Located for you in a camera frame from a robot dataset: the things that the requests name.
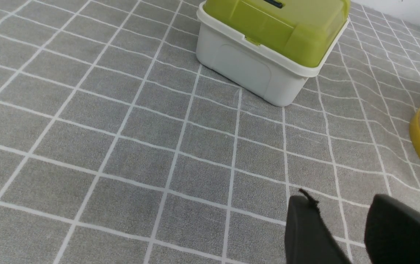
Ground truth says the grey checked tablecloth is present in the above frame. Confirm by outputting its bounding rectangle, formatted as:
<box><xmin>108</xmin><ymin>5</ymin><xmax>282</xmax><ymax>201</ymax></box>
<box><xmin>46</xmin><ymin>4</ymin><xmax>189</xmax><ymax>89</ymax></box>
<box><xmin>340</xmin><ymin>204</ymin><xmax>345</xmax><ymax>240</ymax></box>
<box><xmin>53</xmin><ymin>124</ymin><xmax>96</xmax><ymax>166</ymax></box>
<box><xmin>0</xmin><ymin>0</ymin><xmax>420</xmax><ymax>264</ymax></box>

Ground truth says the white box with green lid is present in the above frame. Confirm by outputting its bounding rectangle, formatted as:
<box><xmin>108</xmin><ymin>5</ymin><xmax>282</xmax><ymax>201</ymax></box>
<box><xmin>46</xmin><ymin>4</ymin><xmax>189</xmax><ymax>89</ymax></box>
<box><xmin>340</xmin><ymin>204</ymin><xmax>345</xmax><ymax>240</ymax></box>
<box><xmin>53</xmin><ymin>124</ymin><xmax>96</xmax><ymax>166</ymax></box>
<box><xmin>196</xmin><ymin>0</ymin><xmax>351</xmax><ymax>107</ymax></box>

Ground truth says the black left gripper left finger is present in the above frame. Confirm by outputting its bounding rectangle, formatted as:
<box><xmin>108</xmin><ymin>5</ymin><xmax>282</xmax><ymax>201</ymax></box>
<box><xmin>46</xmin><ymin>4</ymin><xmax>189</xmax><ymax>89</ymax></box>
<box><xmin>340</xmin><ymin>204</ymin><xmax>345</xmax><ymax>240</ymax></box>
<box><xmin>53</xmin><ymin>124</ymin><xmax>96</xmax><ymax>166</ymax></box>
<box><xmin>285</xmin><ymin>189</ymin><xmax>351</xmax><ymax>264</ymax></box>

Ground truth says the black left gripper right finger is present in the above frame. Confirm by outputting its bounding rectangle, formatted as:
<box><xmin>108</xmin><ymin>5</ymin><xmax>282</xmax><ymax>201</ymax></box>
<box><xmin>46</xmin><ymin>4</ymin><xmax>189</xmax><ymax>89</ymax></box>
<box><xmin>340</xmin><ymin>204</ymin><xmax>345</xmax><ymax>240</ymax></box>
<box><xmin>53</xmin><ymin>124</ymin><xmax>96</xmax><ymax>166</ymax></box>
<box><xmin>364</xmin><ymin>194</ymin><xmax>420</xmax><ymax>264</ymax></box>

